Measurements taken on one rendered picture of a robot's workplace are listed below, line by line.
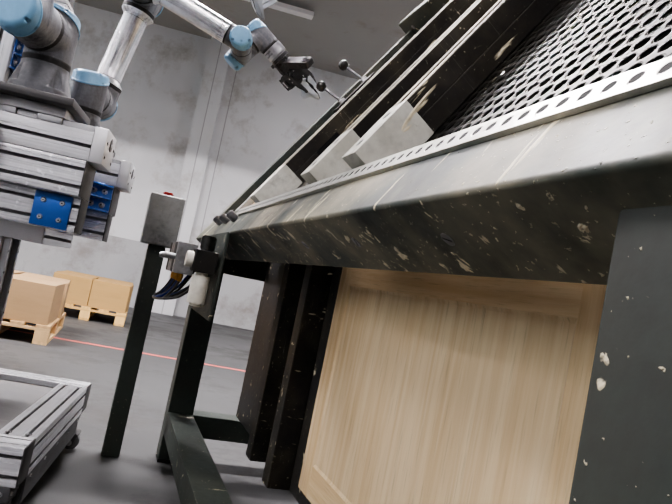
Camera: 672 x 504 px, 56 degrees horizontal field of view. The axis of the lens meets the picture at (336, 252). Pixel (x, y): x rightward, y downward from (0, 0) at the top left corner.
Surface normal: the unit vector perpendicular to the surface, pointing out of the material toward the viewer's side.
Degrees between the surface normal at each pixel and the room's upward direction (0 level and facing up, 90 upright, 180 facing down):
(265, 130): 90
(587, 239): 147
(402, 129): 90
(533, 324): 90
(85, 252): 90
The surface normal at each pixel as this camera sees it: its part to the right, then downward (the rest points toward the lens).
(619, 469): -0.92, -0.21
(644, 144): -0.67, -0.71
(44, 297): 0.29, -0.01
